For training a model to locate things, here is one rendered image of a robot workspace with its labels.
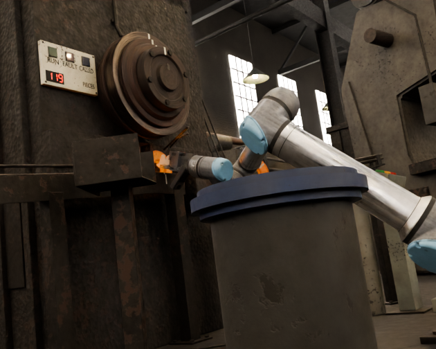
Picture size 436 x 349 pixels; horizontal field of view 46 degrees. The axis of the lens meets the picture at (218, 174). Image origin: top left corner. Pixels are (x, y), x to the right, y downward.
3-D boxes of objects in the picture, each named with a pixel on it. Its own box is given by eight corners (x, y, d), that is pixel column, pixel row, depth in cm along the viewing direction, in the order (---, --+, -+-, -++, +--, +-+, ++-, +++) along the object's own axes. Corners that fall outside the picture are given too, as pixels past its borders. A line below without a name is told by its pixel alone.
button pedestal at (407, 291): (383, 316, 214) (357, 172, 224) (402, 307, 232) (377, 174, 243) (422, 314, 204) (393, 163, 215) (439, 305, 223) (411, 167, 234)
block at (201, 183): (181, 211, 237) (176, 161, 241) (193, 211, 243) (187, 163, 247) (199, 208, 231) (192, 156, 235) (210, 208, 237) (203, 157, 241)
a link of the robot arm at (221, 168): (227, 188, 200) (216, 170, 194) (202, 184, 208) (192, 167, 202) (238, 170, 205) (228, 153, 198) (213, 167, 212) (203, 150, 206)
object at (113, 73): (107, 131, 207) (97, 23, 215) (185, 144, 244) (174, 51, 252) (118, 127, 203) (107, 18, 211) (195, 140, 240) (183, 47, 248)
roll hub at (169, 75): (140, 106, 210) (133, 42, 214) (185, 115, 232) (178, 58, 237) (149, 102, 206) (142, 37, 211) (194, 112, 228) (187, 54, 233)
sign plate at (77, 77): (40, 84, 196) (37, 41, 199) (95, 97, 217) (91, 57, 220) (43, 83, 195) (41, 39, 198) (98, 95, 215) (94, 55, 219)
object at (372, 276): (353, 316, 223) (333, 199, 232) (364, 312, 233) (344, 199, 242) (380, 315, 216) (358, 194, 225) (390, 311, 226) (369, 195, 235)
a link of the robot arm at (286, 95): (287, 65, 160) (241, 152, 222) (265, 91, 156) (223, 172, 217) (317, 87, 159) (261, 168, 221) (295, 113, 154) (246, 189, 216)
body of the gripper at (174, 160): (180, 152, 220) (201, 154, 212) (178, 172, 220) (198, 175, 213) (167, 150, 214) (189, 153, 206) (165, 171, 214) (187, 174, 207)
